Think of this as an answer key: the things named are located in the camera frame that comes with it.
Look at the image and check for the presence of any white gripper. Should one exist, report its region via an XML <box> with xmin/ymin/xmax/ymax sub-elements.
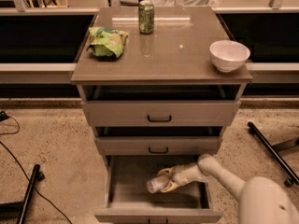
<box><xmin>157</xmin><ymin>165</ymin><xmax>189</xmax><ymax>193</ymax></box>

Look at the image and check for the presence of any black middle drawer handle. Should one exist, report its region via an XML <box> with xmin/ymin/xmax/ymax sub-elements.
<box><xmin>148</xmin><ymin>147</ymin><xmax>169</xmax><ymax>155</ymax></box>

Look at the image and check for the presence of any black top drawer handle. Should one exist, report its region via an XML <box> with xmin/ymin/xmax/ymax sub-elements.
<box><xmin>147</xmin><ymin>115</ymin><xmax>172</xmax><ymax>122</ymax></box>

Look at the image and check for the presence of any green chip bag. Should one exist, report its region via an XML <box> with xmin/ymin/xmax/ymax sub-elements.
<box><xmin>89</xmin><ymin>27</ymin><xmax>129</xmax><ymax>58</ymax></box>

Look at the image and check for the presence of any grey drawer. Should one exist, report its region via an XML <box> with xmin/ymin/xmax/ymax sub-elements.
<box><xmin>82</xmin><ymin>101</ymin><xmax>240</xmax><ymax>127</ymax></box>
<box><xmin>94</xmin><ymin>136</ymin><xmax>222</xmax><ymax>156</ymax></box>
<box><xmin>95</xmin><ymin>155</ymin><xmax>222</xmax><ymax>224</ymax></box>

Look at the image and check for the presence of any black drawer handle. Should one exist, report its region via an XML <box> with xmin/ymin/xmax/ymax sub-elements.
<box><xmin>147</xmin><ymin>115</ymin><xmax>172</xmax><ymax>122</ymax></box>
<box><xmin>148</xmin><ymin>147</ymin><xmax>169</xmax><ymax>155</ymax></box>

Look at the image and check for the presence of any green soda can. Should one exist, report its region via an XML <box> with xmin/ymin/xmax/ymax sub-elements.
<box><xmin>138</xmin><ymin>0</ymin><xmax>154</xmax><ymax>34</ymax></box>

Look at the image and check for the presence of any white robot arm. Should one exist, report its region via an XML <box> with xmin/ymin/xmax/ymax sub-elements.
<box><xmin>148</xmin><ymin>154</ymin><xmax>299</xmax><ymax>224</ymax></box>

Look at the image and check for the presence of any middle grey drawer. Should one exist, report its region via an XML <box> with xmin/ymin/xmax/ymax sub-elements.
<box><xmin>94</xmin><ymin>136</ymin><xmax>222</xmax><ymax>156</ymax></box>

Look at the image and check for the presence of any top grey drawer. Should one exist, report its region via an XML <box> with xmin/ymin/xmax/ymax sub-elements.
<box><xmin>82</xmin><ymin>101</ymin><xmax>240</xmax><ymax>127</ymax></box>

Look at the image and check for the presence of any black stand leg left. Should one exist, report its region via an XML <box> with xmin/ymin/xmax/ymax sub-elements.
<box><xmin>0</xmin><ymin>164</ymin><xmax>43</xmax><ymax>224</ymax></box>

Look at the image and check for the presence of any black floor cable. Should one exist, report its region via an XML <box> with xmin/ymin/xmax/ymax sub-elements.
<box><xmin>0</xmin><ymin>109</ymin><xmax>73</xmax><ymax>224</ymax></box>

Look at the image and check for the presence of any white bowl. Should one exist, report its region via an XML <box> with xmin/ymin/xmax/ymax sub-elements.
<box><xmin>209</xmin><ymin>40</ymin><xmax>250</xmax><ymax>73</ymax></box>

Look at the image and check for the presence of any bottom grey drawer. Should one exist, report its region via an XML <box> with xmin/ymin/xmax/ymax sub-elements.
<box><xmin>95</xmin><ymin>155</ymin><xmax>222</xmax><ymax>224</ymax></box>

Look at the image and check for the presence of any grey drawer cabinet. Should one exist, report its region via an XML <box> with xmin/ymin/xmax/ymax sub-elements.
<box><xmin>70</xmin><ymin>5</ymin><xmax>253</xmax><ymax>224</ymax></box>

